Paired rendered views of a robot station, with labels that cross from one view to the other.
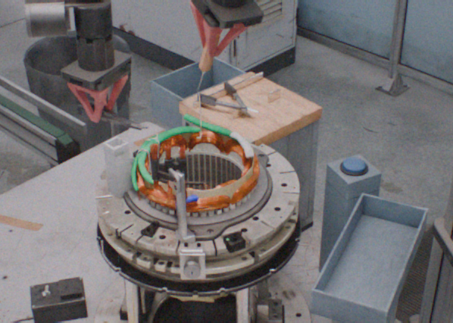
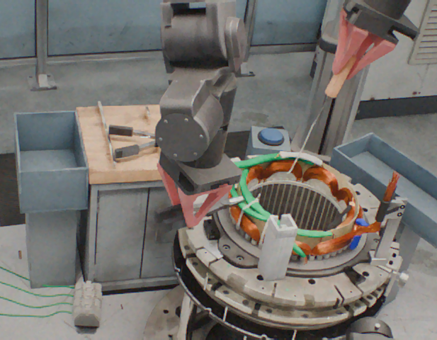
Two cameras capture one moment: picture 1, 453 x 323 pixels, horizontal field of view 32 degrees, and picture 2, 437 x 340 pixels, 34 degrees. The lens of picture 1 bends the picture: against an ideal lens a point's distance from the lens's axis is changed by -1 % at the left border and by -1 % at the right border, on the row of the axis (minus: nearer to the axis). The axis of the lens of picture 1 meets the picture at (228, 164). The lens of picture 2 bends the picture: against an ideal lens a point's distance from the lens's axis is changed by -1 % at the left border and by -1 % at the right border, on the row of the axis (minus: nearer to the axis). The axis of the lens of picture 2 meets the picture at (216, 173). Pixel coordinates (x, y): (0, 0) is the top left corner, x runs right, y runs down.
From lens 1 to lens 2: 1.21 m
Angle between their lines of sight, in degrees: 56
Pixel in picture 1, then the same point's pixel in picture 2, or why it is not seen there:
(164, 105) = (48, 190)
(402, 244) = (379, 168)
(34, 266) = not seen: outside the picture
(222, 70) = (35, 123)
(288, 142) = not seen: hidden behind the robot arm
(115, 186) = (282, 269)
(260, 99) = (138, 126)
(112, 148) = (294, 229)
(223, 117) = (149, 159)
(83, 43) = (219, 134)
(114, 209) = (302, 289)
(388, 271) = (408, 189)
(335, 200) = not seen: hidden behind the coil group
